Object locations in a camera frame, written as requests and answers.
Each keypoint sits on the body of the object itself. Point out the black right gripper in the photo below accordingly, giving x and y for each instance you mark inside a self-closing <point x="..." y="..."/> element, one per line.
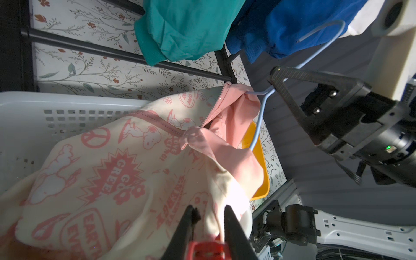
<point x="345" y="119"/>

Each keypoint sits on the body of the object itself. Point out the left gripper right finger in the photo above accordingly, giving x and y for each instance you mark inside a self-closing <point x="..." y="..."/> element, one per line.
<point x="238" y="244"/>

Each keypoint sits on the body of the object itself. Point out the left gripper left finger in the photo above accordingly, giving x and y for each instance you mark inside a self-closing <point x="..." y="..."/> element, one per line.
<point x="183" y="235"/>

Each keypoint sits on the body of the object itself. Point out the red clothespin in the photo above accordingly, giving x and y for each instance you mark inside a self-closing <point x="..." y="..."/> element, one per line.
<point x="208" y="251"/>

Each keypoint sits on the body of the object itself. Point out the pink printed jacket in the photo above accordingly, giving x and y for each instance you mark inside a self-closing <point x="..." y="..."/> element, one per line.
<point x="118" y="192"/>

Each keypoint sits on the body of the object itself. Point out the red white blue jacket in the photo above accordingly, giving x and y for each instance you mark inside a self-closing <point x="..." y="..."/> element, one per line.
<point x="281" y="28"/>

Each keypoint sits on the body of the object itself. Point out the black clothes rack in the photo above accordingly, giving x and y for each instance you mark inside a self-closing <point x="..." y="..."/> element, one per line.
<point x="38" y="36"/>

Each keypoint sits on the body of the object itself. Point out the green jacket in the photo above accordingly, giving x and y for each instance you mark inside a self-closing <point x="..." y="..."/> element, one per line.
<point x="183" y="30"/>

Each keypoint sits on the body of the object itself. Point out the white plastic basket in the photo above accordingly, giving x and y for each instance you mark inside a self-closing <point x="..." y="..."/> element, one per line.
<point x="33" y="123"/>

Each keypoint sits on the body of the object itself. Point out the floral table mat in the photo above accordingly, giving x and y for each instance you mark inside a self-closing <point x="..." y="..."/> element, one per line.
<point x="65" y="71"/>

